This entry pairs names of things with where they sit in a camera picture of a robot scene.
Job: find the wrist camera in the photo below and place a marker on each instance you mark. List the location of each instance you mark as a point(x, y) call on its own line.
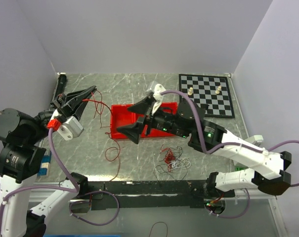
point(154, 90)
point(70, 129)

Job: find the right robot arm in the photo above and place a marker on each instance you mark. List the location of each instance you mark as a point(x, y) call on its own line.
point(265, 170)

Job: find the aluminium frame rail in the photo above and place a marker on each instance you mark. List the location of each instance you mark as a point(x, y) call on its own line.
point(39, 195)

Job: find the chessboard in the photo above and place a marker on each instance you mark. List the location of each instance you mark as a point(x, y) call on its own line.
point(204, 87)

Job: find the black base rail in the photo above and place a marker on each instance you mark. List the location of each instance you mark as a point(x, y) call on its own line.
point(142, 194)

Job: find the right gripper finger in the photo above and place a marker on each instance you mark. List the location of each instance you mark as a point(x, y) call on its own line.
point(142, 106)
point(132, 131)

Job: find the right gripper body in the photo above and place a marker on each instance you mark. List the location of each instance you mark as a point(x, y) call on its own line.
point(165, 120)

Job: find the red three-compartment bin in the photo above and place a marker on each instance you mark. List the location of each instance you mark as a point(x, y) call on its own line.
point(121, 116)

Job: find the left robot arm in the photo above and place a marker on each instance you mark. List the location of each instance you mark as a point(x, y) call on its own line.
point(21, 158)

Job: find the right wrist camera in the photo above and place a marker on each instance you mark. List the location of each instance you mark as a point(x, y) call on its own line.
point(154, 90)

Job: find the blue white block stack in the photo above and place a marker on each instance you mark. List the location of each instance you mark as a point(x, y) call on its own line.
point(45, 164)

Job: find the white chess pawn left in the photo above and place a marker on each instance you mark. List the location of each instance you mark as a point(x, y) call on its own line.
point(190, 92)

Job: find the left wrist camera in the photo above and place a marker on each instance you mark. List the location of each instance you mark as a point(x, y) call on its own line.
point(70, 129)

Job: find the black marker orange cap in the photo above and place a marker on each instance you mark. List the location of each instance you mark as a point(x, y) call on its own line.
point(61, 83)

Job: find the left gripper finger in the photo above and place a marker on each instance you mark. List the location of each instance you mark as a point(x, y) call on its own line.
point(80, 105)
point(70, 97)

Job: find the white chess pawn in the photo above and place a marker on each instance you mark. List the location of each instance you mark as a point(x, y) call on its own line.
point(190, 92)
point(218, 90)

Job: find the white chess pawn right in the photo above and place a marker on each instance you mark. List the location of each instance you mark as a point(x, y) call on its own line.
point(218, 90)

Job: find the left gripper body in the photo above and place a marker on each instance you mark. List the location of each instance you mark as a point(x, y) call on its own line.
point(60, 105)

